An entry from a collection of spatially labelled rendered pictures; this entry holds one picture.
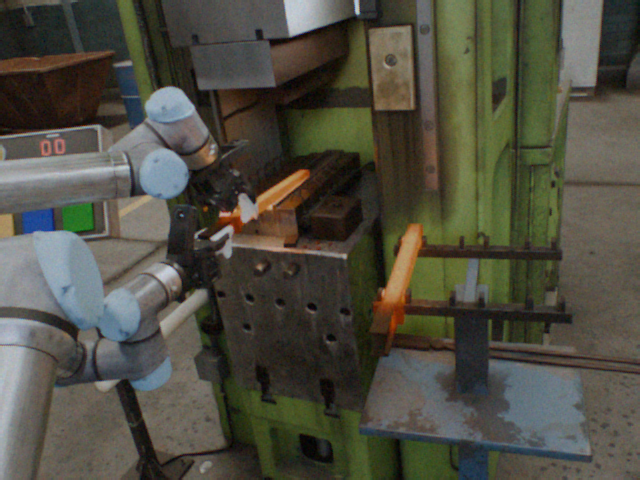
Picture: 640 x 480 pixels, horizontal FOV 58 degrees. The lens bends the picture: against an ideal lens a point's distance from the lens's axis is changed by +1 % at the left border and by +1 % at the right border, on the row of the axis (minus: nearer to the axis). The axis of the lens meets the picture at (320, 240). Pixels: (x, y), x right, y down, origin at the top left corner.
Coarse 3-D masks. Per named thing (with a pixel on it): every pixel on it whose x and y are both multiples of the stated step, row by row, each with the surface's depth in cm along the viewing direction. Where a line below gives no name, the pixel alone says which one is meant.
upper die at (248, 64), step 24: (336, 24) 147; (192, 48) 127; (216, 48) 124; (240, 48) 122; (264, 48) 119; (288, 48) 126; (312, 48) 136; (336, 48) 148; (216, 72) 127; (240, 72) 124; (264, 72) 122; (288, 72) 127
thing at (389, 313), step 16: (416, 224) 121; (416, 240) 114; (400, 256) 109; (416, 256) 112; (400, 272) 103; (400, 288) 98; (384, 304) 92; (400, 304) 93; (384, 320) 88; (400, 320) 93; (384, 336) 85; (384, 352) 87
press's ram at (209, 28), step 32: (192, 0) 121; (224, 0) 118; (256, 0) 116; (288, 0) 114; (320, 0) 127; (352, 0) 143; (192, 32) 125; (224, 32) 122; (256, 32) 119; (288, 32) 116
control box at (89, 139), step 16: (80, 128) 144; (96, 128) 144; (0, 144) 145; (16, 144) 145; (32, 144) 145; (80, 144) 144; (96, 144) 144; (112, 144) 151; (0, 160) 144; (96, 208) 142; (112, 208) 146; (16, 224) 143; (96, 224) 142; (112, 224) 145; (96, 240) 148
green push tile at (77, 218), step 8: (64, 208) 142; (72, 208) 142; (80, 208) 142; (88, 208) 142; (64, 216) 142; (72, 216) 142; (80, 216) 142; (88, 216) 142; (64, 224) 142; (72, 224) 142; (80, 224) 142; (88, 224) 141; (72, 232) 142; (80, 232) 142
